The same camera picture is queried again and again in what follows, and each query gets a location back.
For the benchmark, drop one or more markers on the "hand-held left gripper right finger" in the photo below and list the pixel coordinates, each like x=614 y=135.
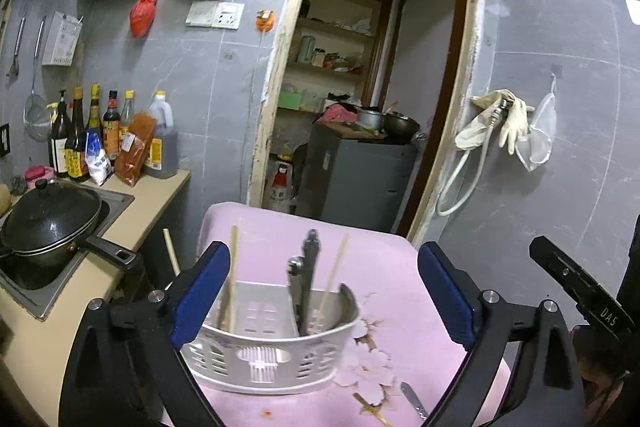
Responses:
x=450 y=297

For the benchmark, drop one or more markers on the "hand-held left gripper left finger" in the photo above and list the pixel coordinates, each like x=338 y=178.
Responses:
x=200 y=297

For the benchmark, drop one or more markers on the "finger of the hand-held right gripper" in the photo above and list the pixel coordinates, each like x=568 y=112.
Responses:
x=575 y=282

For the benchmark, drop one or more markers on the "light wooden chopstick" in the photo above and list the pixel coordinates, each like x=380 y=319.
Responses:
x=171 y=252
x=233 y=257
x=336 y=264

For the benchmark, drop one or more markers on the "steel table knife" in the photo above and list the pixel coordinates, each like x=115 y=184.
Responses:
x=295 y=272

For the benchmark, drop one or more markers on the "white plastic utensil basket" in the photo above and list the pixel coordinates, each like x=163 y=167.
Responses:
x=270 y=367

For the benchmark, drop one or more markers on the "small steel utensil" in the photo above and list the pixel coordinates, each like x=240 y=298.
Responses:
x=414 y=401

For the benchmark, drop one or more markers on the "steel fork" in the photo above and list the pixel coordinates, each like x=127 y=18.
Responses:
x=311 y=257

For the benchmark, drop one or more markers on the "dark yellow chopstick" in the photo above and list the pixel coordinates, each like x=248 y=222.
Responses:
x=372 y=407

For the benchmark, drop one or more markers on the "person's right hand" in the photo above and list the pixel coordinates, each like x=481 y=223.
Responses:
x=597 y=377

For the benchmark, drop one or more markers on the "pink flowered cloth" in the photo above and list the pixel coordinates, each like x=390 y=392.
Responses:
x=380 y=267

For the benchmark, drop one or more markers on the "wooden kitchen counter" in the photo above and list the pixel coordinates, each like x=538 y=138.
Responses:
x=165 y=192

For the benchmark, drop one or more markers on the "white bottle red label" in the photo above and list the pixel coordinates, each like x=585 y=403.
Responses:
x=281 y=187

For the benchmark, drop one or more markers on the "hanging white mesh bag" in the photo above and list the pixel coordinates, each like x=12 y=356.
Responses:
x=540 y=142

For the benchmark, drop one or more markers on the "grey cabinet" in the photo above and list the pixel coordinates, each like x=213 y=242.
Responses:
x=355 y=177

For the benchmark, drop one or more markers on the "large dark liquid jug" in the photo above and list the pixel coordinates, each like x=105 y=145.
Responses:
x=162 y=142

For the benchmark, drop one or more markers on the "red chili powder packet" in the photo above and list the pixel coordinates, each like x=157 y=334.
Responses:
x=135 y=147

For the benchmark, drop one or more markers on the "cream rubber gloves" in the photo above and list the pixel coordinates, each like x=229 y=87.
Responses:
x=515 y=127

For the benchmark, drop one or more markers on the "black wok with lid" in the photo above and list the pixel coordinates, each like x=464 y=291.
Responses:
x=50 y=217

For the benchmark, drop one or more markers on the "white blue seasoning bag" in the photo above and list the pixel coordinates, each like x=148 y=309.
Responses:
x=99 y=159

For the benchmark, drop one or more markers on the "black bowl pan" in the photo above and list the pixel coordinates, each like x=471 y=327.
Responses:
x=401 y=124

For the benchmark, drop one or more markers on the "silver pot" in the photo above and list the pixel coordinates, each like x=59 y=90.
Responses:
x=370 y=119

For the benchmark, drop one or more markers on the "row of sauce bottles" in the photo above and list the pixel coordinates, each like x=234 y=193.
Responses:
x=75 y=142

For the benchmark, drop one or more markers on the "pink container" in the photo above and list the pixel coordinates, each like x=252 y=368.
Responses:
x=39 y=173

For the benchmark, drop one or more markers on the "steel wool scrubber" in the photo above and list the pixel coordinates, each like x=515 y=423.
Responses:
x=17 y=186

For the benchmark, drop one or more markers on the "pink rag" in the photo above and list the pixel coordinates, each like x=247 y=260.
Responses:
x=340 y=113

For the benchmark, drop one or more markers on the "green box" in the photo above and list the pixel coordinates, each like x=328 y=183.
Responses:
x=290 y=101

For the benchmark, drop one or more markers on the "green can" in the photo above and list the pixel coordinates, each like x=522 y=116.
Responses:
x=307 y=49

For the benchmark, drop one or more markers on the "red plastic bag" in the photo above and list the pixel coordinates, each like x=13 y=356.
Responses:
x=145 y=9

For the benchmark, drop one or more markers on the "wooden shelf unit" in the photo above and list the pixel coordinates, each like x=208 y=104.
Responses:
x=330 y=29

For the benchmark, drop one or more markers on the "hanging steel spatula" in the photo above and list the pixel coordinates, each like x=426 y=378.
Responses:
x=14 y=62

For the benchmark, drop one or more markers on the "wooden door frame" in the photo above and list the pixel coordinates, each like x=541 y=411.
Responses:
x=285 y=32

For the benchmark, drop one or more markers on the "white wall socket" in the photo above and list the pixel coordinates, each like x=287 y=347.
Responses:
x=228 y=16

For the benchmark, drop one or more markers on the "white wall switch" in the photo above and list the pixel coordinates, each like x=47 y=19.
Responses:
x=201 y=14

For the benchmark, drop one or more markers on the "orange wall hook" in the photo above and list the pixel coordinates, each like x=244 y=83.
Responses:
x=265 y=21

